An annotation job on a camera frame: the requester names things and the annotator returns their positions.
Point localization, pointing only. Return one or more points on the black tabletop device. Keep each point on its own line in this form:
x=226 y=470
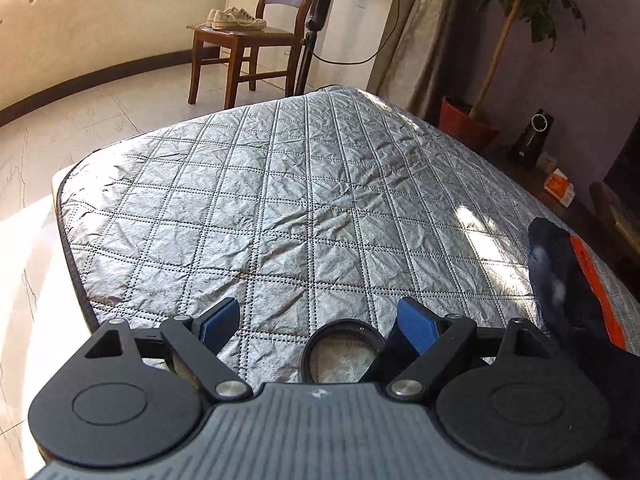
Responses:
x=531 y=142

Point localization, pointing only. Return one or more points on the orange and white packet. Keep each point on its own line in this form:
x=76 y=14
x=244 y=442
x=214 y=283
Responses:
x=560 y=189

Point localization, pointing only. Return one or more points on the white sneaker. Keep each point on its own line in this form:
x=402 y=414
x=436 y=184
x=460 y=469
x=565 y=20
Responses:
x=212 y=17
x=239 y=19

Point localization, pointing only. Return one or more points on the wooden chair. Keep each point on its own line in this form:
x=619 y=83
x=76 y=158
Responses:
x=240 y=40

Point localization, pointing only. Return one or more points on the grey curtain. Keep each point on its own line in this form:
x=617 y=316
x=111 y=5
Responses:
x=420 y=45

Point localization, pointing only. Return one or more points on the dark garment with orange stripe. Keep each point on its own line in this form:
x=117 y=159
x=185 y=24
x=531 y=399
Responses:
x=565 y=280

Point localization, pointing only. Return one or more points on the grey quilted mat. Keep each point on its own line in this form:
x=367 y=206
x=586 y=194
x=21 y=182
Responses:
x=280 y=200

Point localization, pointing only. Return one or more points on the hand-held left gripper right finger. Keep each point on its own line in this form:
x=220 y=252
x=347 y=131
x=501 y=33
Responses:
x=416 y=321

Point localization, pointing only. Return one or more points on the dark wooden side cabinet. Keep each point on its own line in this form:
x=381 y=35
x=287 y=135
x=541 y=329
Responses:
x=580 y=215

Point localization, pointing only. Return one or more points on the black standing fan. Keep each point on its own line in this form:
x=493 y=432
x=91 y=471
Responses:
x=319 y=5

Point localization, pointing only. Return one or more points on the red plant pot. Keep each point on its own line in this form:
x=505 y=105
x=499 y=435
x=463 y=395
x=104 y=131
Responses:
x=462 y=125

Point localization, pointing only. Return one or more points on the wooden furniture frame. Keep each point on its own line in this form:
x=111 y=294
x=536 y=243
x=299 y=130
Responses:
x=612 y=220

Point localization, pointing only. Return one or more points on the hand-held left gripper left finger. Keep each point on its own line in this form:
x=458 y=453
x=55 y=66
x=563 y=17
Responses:
x=219 y=319

